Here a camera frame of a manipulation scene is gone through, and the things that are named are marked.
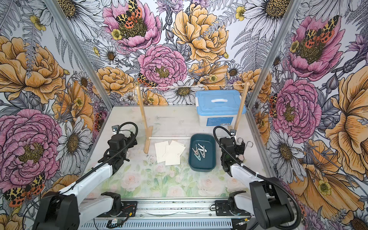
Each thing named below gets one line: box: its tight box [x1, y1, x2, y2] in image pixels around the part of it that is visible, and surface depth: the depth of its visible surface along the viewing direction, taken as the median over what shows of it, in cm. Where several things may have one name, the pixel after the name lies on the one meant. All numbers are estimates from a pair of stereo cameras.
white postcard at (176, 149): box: [170, 139, 186, 158], surface depth 99 cm
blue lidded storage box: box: [195, 89, 247, 127], surface depth 104 cm
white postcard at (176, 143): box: [170, 139, 185, 148], surface depth 101 cm
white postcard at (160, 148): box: [154, 140, 170, 164], surface depth 96 cm
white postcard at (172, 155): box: [165, 144, 181, 166], surface depth 96 cm
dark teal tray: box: [188, 133, 217, 173], surface depth 95 cm
